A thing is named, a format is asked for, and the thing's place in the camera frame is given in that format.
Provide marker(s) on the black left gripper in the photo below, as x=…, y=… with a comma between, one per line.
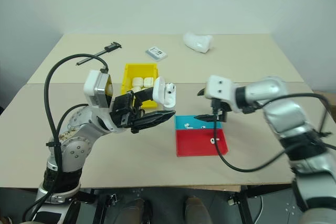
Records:
x=122, y=111

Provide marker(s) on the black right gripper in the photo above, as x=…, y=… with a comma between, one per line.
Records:
x=223, y=108

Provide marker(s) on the white earbud case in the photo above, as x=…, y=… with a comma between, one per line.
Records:
x=135, y=89
x=148, y=81
x=137, y=81
x=160, y=95

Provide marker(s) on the white earbud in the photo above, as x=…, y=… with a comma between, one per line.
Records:
x=170, y=88
x=187, y=125
x=213, y=140

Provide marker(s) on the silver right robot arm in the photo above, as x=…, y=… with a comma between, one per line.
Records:
x=296, y=127

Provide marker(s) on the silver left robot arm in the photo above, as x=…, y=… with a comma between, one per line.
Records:
x=74, y=150

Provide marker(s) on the white closed earbud case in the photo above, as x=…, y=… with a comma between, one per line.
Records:
x=137, y=81
x=135, y=89
x=148, y=81

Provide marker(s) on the yellow plastic bin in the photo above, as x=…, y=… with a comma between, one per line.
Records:
x=137, y=70

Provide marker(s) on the blue flat tray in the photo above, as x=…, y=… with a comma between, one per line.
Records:
x=183, y=119

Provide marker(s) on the red flat tray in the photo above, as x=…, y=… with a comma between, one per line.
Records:
x=194, y=142

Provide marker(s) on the white crumpled plastic bag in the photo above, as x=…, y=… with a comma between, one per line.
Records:
x=197, y=41

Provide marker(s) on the black caliper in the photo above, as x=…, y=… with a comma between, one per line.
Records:
x=109, y=47

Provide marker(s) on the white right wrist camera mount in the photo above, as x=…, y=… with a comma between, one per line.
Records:
x=219, y=86

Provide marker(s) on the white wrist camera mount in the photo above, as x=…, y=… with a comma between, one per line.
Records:
x=92, y=85
x=219, y=86

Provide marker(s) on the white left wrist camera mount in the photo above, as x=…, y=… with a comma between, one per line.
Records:
x=92, y=85

